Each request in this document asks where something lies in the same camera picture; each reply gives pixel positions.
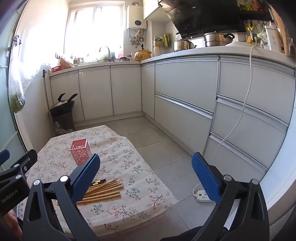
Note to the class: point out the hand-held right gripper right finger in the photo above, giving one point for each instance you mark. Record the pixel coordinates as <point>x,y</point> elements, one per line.
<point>205,178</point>

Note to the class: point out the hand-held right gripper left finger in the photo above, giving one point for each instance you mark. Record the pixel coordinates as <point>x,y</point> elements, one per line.
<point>86,178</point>

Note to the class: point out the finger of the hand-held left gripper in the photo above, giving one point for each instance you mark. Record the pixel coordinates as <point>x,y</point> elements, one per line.
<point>27,157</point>
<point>4,157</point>

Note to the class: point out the black chopsticks with yellow clip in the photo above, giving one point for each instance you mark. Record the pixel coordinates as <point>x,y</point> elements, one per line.
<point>101,180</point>

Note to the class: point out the pile of wooden chopsticks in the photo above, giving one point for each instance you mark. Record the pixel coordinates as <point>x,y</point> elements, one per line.
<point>108,192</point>

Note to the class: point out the white power strip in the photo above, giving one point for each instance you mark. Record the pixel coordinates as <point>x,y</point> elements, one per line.
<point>201,195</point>

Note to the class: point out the floral tablecloth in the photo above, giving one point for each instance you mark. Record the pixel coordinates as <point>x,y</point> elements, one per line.
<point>129,162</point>

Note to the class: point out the brown waste bin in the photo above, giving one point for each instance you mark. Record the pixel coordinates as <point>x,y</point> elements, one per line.
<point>64,121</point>

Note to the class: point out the plastic bag with greens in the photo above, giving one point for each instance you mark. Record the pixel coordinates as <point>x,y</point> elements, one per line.
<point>17,104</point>

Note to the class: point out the person's dark trousers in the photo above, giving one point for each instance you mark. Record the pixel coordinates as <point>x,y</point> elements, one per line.
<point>185,235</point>

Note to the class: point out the black wok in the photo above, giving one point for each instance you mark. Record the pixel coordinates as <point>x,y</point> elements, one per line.
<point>63,105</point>

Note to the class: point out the frosted glass sliding door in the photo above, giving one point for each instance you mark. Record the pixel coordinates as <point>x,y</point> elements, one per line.
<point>4,92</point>

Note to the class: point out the grey pole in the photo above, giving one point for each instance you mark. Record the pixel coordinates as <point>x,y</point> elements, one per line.
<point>46,92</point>

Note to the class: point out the white door base cabinet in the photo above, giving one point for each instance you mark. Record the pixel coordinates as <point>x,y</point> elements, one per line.
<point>97,92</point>

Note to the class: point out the red plastic basket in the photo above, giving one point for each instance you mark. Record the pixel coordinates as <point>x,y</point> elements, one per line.
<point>57,68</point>

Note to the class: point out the white drawer base cabinet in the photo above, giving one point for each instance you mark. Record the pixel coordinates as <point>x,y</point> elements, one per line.
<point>185,81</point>

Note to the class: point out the wicker basket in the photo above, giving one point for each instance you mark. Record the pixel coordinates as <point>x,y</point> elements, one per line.
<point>66,63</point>

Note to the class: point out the chrome faucet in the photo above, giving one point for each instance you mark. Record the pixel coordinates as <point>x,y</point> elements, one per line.
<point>108,49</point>

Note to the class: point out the red bottle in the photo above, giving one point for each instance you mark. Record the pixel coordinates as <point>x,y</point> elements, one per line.
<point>120,52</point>

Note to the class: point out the steel pot with lid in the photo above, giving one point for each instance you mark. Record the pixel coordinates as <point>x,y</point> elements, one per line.
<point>182,45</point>

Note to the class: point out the yellow clay pot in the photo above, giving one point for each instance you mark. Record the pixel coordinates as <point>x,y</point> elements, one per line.
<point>142,55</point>

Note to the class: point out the white bottle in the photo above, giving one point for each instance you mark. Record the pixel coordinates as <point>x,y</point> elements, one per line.
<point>156,51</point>

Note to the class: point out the large steel pot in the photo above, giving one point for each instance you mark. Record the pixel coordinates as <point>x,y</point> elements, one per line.
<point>217,39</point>

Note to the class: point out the kitchen window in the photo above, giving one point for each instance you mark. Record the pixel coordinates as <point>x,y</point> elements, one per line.
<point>92,32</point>

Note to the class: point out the yellow rubber gloves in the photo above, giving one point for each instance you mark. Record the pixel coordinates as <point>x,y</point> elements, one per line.
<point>166,39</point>

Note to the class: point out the white countertop appliance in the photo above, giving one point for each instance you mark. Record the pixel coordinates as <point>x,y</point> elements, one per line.
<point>272,39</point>

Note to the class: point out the black range hood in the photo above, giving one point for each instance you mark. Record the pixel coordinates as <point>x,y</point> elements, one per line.
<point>208,16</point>

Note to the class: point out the wooden cutting board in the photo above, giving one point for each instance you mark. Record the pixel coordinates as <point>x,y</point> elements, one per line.
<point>283,34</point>

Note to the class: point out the white water heater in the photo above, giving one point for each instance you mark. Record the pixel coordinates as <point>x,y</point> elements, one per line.
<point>136,16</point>

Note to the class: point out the black wall hook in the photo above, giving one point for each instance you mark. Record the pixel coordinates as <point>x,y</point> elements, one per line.
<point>16,39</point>

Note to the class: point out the black wall shelf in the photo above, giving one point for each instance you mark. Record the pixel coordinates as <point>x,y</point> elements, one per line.
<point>254,9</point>

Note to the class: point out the white wall cabinet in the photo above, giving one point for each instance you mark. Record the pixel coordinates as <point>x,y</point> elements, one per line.
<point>151,9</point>

